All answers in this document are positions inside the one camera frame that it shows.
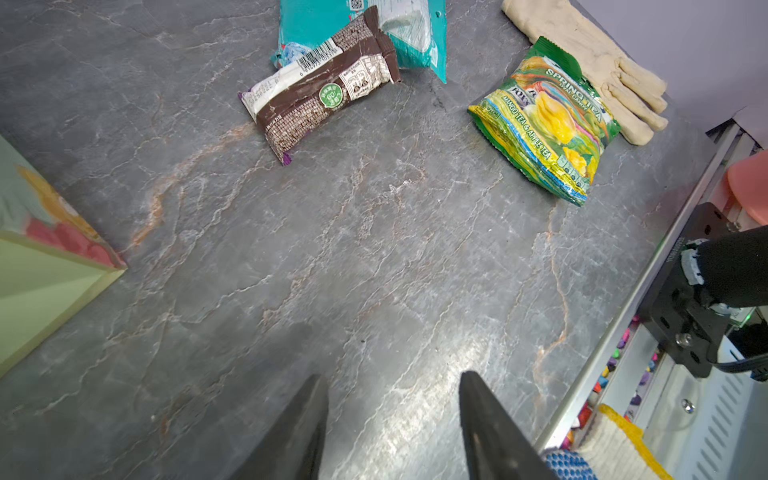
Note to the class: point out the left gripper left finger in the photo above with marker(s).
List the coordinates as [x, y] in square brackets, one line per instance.
[293, 446]

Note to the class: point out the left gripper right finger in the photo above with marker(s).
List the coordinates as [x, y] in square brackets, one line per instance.
[495, 448]

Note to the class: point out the yellow green spring tea bag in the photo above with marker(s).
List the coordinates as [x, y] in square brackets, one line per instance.
[549, 122]

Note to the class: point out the brown chocolate bar wrapper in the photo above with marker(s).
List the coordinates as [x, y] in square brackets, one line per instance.
[301, 96]

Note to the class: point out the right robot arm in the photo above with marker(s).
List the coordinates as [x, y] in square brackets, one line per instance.
[710, 273]

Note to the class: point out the white paper bag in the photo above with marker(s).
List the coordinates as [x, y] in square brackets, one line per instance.
[53, 263]

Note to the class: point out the teal candy bag right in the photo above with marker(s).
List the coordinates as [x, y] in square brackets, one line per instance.
[418, 29]

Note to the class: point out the blue dotted work glove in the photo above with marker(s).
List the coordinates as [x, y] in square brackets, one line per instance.
[613, 448]

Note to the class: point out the pink watering can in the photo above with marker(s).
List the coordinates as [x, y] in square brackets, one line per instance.
[747, 181]

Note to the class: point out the cream cloth glove right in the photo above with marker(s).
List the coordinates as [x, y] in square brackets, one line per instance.
[632, 94]

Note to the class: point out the white slotted cable duct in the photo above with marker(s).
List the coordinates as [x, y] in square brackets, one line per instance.
[709, 428]

